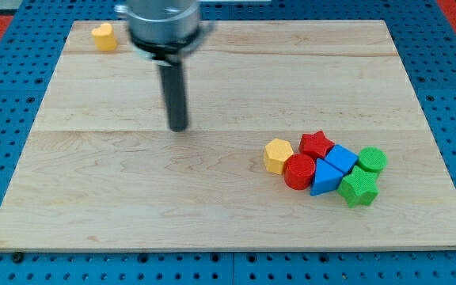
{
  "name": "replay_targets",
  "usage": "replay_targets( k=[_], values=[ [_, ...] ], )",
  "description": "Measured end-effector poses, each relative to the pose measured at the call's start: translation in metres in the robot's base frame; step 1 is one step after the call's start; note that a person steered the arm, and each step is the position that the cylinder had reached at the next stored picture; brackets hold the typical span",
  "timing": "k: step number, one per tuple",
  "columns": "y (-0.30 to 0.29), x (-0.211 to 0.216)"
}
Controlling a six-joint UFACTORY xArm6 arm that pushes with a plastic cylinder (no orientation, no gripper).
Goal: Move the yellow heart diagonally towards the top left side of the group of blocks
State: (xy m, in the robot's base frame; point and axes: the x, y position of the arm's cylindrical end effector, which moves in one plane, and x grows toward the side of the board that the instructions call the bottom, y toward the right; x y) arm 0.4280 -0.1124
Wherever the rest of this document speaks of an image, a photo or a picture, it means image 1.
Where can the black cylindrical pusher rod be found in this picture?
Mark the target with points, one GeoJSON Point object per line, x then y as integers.
{"type": "Point", "coordinates": [174, 92]}

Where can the yellow heart block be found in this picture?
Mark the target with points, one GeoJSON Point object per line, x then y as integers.
{"type": "Point", "coordinates": [104, 37]}

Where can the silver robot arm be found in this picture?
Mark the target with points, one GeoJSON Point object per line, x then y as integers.
{"type": "Point", "coordinates": [166, 32]}

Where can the wooden board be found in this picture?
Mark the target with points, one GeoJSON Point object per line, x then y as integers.
{"type": "Point", "coordinates": [102, 173]}

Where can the yellow hexagon block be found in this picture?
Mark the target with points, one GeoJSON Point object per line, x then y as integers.
{"type": "Point", "coordinates": [276, 153]}

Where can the red cylinder block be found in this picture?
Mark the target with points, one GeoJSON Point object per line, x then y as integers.
{"type": "Point", "coordinates": [299, 172]}

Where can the red star block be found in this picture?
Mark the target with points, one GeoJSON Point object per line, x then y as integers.
{"type": "Point", "coordinates": [316, 145]}

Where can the blue triangle block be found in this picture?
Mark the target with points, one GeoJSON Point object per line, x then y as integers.
{"type": "Point", "coordinates": [326, 178]}

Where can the blue cube block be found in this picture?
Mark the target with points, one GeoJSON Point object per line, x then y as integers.
{"type": "Point", "coordinates": [341, 158]}

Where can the green cylinder block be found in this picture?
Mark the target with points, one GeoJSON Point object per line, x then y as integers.
{"type": "Point", "coordinates": [371, 159]}

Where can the green star block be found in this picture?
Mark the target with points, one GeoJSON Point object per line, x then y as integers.
{"type": "Point", "coordinates": [359, 187]}

